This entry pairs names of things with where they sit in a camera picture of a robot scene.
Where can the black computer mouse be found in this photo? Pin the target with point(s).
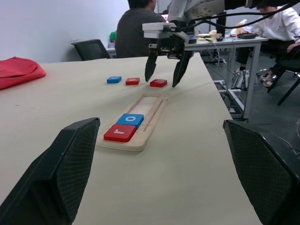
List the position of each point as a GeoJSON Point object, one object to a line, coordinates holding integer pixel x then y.
{"type": "Point", "coordinates": [220, 38]}

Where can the black device on desk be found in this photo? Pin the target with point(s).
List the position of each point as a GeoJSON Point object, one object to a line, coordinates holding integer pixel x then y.
{"type": "Point", "coordinates": [246, 35]}

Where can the person in white sweater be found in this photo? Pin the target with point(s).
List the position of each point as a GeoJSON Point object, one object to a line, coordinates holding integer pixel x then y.
{"type": "Point", "coordinates": [274, 25]}

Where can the green object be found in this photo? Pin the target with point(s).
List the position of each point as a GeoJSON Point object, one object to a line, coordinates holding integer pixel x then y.
{"type": "Point", "coordinates": [113, 37]}

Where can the red cloth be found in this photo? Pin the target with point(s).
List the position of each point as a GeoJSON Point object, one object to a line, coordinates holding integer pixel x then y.
{"type": "Point", "coordinates": [18, 71]}

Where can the grey office desk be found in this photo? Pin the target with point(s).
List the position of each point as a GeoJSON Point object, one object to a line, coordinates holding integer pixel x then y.
{"type": "Point", "coordinates": [252, 70]}

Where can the blue letter block o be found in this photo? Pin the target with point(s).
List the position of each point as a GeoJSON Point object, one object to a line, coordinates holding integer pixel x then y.
{"type": "Point", "coordinates": [138, 119]}

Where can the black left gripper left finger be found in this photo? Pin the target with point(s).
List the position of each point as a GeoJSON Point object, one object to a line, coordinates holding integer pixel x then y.
{"type": "Point", "coordinates": [58, 168]}

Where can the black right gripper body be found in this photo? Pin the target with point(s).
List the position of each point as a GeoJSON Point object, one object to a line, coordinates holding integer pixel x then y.
{"type": "Point", "coordinates": [171, 45]}

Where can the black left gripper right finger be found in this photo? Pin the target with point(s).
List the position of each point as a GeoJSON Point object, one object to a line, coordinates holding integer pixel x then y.
{"type": "Point", "coordinates": [264, 173]}

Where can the long wooden letter tray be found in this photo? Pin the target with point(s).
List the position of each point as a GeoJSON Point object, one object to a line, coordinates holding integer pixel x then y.
{"type": "Point", "coordinates": [140, 147]}

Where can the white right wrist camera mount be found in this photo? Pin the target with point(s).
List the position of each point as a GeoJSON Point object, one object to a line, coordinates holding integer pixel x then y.
{"type": "Point", "coordinates": [152, 29]}

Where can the black monitor stand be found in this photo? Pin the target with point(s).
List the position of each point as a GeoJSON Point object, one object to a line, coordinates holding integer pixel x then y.
{"type": "Point", "coordinates": [220, 23]}

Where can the black office chair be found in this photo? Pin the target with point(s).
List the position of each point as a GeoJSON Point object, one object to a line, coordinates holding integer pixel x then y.
{"type": "Point", "coordinates": [91, 50]}
{"type": "Point", "coordinates": [289, 68]}

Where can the red letter block o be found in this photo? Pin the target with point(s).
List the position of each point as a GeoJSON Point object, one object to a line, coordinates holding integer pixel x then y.
{"type": "Point", "coordinates": [132, 82]}

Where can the red letter block r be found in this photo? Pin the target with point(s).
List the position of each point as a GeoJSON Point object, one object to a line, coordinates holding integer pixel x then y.
{"type": "Point", "coordinates": [112, 136]}

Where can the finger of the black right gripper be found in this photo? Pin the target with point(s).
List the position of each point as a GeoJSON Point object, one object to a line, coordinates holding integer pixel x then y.
{"type": "Point", "coordinates": [181, 70]}
{"type": "Point", "coordinates": [150, 65]}

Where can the person in dark grey sweater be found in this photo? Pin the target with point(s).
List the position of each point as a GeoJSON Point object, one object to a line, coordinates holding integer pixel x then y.
{"type": "Point", "coordinates": [132, 35]}

